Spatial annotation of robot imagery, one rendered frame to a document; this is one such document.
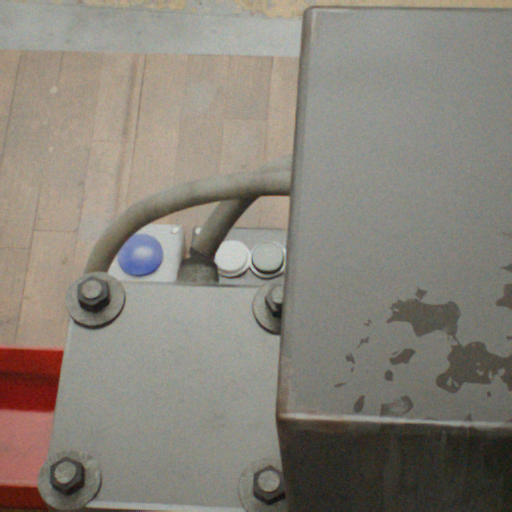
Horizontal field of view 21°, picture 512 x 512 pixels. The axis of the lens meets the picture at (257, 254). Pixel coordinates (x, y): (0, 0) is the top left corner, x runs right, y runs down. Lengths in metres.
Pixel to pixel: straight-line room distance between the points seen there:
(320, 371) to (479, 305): 0.04
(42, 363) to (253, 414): 0.67
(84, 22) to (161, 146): 1.27
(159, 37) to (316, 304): 2.15
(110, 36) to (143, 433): 2.04
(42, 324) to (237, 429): 0.73
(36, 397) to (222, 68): 0.37
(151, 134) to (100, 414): 0.81
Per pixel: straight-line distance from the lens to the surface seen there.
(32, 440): 1.16
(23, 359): 1.15
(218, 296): 0.51
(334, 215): 0.36
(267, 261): 1.16
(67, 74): 1.34
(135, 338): 0.50
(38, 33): 2.54
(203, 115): 1.29
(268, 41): 2.46
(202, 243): 0.53
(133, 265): 1.17
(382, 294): 0.35
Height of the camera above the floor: 1.96
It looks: 62 degrees down
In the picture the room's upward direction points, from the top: 8 degrees counter-clockwise
